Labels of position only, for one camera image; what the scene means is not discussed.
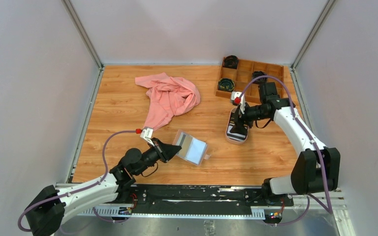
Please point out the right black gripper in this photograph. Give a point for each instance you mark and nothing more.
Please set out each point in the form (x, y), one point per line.
(244, 116)

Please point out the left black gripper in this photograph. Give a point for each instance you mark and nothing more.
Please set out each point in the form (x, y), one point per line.
(165, 152)

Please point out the gold credit card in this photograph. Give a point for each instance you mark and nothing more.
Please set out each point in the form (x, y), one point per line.
(184, 141)

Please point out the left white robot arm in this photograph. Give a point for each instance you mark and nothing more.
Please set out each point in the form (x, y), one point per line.
(53, 207)

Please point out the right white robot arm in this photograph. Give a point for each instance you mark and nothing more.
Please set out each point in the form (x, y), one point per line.
(317, 166)

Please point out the black striped card in tray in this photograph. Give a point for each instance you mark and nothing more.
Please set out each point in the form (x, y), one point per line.
(234, 138)

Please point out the pink oval card tray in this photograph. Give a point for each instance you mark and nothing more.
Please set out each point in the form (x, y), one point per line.
(245, 126)

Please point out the black coil bottom left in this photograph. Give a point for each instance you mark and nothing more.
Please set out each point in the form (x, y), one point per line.
(226, 84)

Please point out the black coil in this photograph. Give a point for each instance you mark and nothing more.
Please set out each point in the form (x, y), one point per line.
(230, 62)
(226, 84)
(262, 79)

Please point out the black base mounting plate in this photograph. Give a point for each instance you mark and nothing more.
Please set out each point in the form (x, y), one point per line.
(196, 201)

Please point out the pink cloth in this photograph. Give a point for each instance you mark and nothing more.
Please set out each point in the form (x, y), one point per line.
(169, 97)

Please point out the black coil middle right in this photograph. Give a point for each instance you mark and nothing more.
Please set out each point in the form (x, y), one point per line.
(262, 79)

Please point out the black coil top left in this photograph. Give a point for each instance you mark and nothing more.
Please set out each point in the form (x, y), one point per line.
(230, 62)

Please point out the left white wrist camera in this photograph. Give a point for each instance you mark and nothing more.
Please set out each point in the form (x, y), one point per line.
(146, 134)

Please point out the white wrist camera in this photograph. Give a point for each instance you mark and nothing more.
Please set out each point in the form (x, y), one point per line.
(238, 99)
(146, 134)

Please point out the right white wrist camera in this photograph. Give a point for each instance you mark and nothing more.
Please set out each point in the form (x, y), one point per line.
(238, 99)

